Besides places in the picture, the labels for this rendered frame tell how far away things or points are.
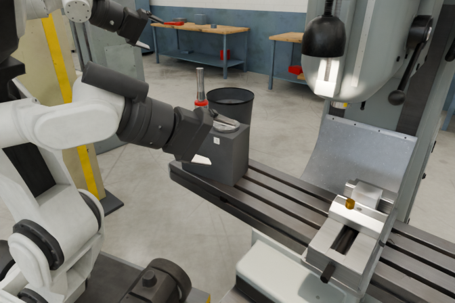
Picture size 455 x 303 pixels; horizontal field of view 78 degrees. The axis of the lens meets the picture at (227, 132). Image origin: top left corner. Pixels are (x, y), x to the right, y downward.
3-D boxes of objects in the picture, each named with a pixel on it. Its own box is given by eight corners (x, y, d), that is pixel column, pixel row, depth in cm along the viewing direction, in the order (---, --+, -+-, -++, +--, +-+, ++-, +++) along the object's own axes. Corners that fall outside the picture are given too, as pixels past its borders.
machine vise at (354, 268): (361, 300, 61) (373, 266, 56) (298, 262, 69) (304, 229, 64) (398, 213, 85) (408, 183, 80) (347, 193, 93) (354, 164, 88)
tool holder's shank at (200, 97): (205, 102, 94) (204, 69, 89) (196, 102, 94) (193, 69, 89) (206, 99, 97) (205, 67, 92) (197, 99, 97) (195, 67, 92)
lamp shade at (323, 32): (296, 55, 48) (301, 15, 45) (304, 48, 54) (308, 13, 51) (342, 59, 45) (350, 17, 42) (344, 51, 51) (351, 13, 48)
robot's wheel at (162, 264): (145, 293, 118) (139, 260, 109) (152, 283, 122) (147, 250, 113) (187, 311, 111) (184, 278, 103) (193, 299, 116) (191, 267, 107)
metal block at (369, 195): (372, 218, 72) (377, 199, 69) (348, 207, 76) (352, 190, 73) (377, 207, 76) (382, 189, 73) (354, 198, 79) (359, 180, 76)
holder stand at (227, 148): (232, 187, 96) (232, 135, 87) (181, 168, 106) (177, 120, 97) (248, 170, 105) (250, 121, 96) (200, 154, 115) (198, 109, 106)
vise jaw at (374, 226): (378, 241, 67) (382, 228, 65) (327, 216, 74) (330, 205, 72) (384, 226, 71) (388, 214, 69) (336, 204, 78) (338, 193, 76)
